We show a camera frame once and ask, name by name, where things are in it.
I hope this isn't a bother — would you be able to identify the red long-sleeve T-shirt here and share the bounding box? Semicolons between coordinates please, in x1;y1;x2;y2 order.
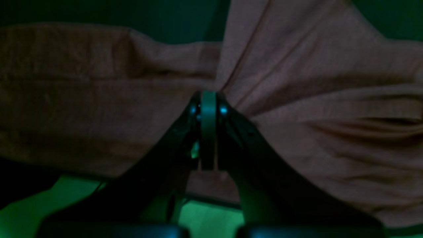
1;0;422;227

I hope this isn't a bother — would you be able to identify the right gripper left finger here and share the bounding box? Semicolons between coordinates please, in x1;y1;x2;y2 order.
175;91;203;172

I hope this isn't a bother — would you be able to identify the black table cloth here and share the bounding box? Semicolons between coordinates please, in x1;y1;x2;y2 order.
0;0;423;44

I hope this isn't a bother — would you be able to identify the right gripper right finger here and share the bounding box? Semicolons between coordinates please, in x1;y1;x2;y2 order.
201;90;261;172

